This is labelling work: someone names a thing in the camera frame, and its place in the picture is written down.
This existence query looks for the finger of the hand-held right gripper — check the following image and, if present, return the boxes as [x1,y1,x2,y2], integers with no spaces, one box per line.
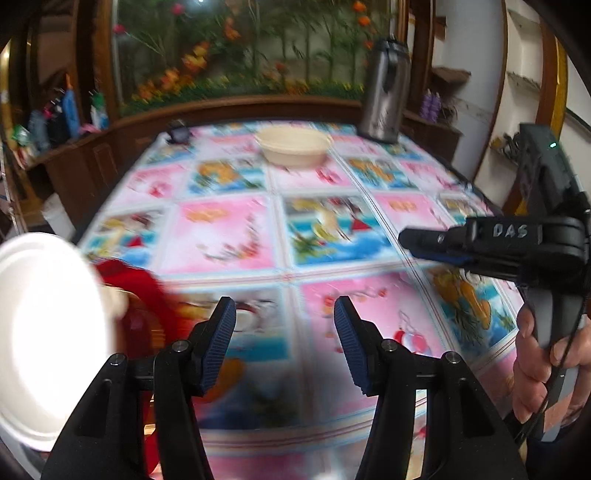
[398,225,469,254]
[412,248,482,277]

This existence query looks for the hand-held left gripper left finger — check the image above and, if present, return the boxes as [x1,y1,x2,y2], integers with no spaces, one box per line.
[41,296,237,480]

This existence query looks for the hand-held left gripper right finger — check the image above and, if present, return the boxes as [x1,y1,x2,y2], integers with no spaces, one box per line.
[333,296,529,480]

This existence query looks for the red plastic plate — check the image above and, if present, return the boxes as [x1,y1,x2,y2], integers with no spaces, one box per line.
[92,258,204,480]

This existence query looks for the beige plastic bowl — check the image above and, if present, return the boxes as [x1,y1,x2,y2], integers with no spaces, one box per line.
[254,128,334,168]

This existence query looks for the person's right hand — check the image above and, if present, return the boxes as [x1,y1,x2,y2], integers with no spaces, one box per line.
[512,305,591,425]

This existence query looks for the printed fruit tablecloth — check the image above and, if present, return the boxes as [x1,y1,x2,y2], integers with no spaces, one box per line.
[76,121,525,480]

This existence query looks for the purple bottles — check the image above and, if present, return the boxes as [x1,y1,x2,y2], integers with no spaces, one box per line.
[421,90,443,119]

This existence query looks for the stainless steel thermos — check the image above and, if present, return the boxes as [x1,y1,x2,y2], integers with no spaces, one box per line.
[359,37,413,143]

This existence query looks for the small black object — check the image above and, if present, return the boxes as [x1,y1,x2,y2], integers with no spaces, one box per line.
[166,121,192,144]

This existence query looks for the framed floral painting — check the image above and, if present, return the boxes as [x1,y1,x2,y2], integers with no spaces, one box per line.
[111,0,409,116]

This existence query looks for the white bottle green cap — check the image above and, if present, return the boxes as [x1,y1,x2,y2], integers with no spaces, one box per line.
[90,92,110,131]

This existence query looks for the blue bottle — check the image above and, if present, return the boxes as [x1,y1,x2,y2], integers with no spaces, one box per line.
[64,87,82,139]

